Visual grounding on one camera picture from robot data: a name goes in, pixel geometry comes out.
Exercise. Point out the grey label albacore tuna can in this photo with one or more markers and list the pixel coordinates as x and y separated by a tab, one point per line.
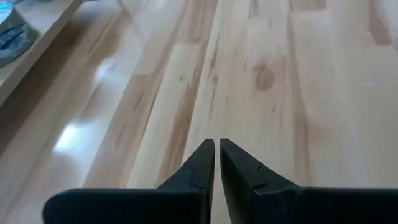
15	40

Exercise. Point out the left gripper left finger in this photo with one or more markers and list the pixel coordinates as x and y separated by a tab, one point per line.
155	205

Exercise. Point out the wooden shelf board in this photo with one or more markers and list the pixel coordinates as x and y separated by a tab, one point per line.
46	18

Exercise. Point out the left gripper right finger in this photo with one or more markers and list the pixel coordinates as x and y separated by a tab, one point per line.
280	205

